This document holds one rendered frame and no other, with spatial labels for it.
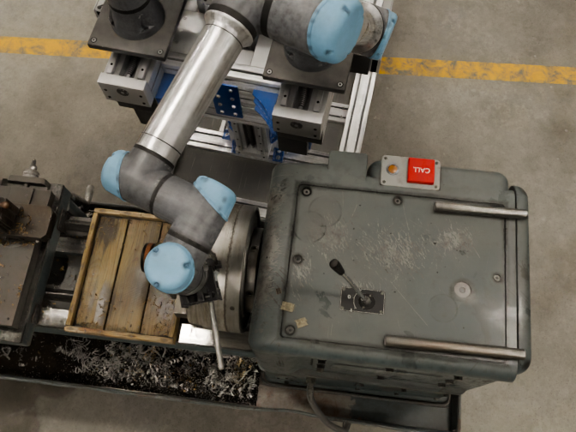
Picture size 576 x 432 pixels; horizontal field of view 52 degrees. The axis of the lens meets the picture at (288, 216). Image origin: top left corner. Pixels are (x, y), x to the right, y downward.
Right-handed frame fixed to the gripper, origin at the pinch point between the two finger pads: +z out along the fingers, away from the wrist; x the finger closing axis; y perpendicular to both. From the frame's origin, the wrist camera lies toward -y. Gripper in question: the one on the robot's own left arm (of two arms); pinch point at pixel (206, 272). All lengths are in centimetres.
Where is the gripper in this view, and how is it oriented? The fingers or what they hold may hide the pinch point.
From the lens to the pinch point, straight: 127.2
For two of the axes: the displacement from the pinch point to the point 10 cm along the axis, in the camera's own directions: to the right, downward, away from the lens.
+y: 2.3, 9.6, -1.8
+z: 0.5, 1.7, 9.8
